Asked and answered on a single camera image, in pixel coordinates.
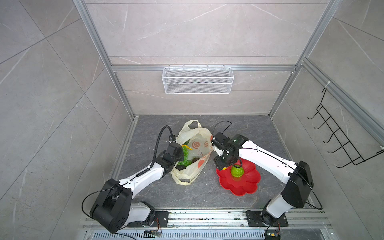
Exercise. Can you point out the red flower-shaped plate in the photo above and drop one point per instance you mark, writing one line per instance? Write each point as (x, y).
(247, 184)

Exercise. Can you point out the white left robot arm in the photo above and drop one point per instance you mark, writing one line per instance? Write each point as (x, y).
(113, 207)

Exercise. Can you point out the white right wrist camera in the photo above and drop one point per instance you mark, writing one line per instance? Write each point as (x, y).
(219, 143)

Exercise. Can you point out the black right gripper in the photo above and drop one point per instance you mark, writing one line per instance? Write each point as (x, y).
(220, 165)

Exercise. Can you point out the cream printed plastic bag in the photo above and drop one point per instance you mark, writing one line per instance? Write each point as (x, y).
(199, 139)

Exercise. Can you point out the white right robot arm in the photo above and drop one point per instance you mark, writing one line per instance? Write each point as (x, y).
(297, 177)

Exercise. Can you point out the green fake grape bunch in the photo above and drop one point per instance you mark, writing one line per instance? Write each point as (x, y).
(185, 162)

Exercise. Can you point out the green fake custard apple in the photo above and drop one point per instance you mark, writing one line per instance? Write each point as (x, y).
(237, 171)

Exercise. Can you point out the black wire hook rack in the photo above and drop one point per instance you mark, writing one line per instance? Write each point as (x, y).
(345, 145)

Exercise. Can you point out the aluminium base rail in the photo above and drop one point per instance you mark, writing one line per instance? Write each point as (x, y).
(219, 224)

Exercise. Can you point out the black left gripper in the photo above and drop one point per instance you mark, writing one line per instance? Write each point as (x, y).
(181, 155)

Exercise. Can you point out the white wire mesh basket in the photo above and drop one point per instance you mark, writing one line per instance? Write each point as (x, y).
(197, 80)

